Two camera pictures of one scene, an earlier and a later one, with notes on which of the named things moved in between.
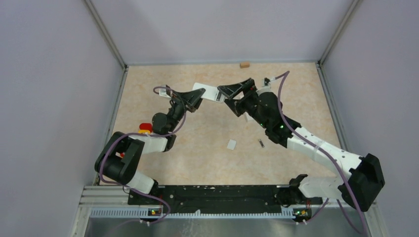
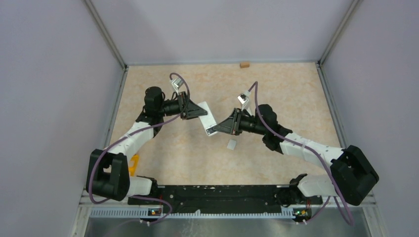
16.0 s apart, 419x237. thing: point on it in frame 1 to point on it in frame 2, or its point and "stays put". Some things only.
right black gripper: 249,89 to 232,125
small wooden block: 245,64 stays put
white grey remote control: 211,93 to 208,120
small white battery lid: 231,144 stays put
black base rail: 214,199 stays put
